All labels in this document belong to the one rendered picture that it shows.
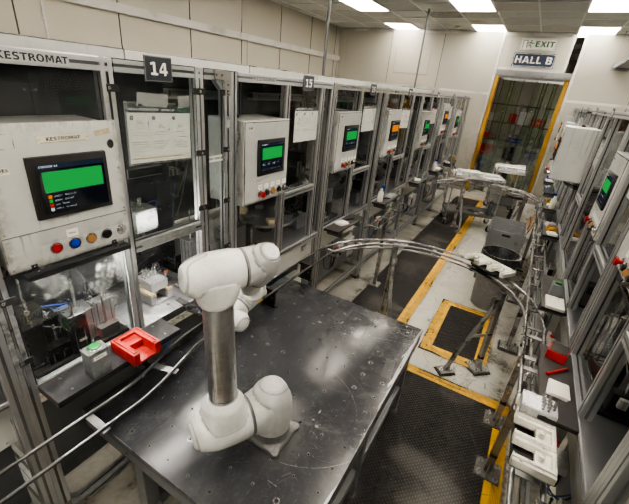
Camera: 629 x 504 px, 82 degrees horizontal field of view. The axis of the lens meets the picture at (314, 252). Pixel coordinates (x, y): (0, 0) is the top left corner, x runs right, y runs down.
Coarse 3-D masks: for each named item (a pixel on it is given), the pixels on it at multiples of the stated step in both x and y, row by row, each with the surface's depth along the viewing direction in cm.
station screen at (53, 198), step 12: (36, 168) 112; (48, 168) 114; (60, 168) 117; (72, 168) 120; (48, 192) 116; (60, 192) 119; (72, 192) 123; (84, 192) 126; (96, 192) 130; (48, 204) 117; (60, 204) 120; (72, 204) 124; (84, 204) 127
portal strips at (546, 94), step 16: (512, 80) 760; (528, 80) 746; (512, 96) 770; (544, 96) 742; (496, 112) 792; (512, 112) 778; (528, 112) 765; (544, 112) 751; (496, 128) 802; (528, 128) 773; (544, 128) 758; (496, 144) 812; (528, 144) 782; (496, 160) 823; (512, 160) 808; (528, 160) 792; (512, 176) 817; (528, 176) 801
